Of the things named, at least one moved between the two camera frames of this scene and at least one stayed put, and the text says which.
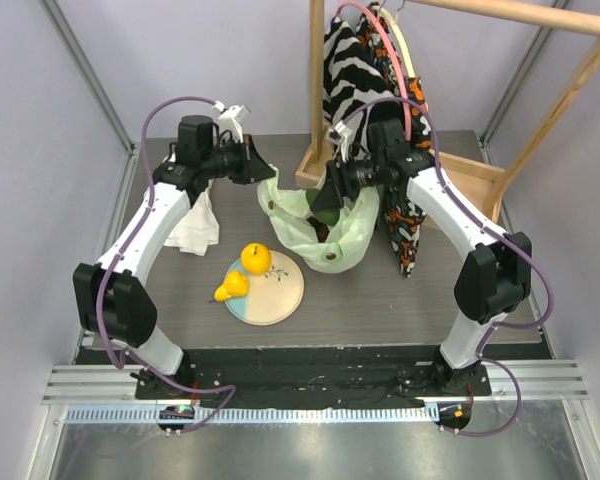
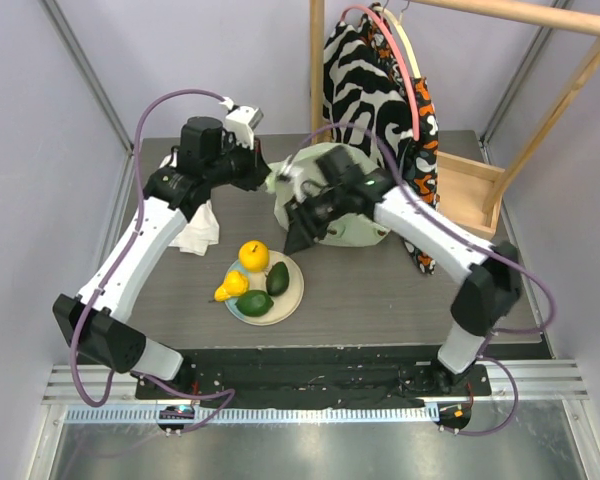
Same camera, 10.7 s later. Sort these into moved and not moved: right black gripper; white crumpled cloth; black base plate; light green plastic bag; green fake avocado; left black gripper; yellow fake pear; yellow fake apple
Moved: right black gripper; green fake avocado; light green plastic bag
Not moved: black base plate; yellow fake apple; white crumpled cloth; left black gripper; yellow fake pear
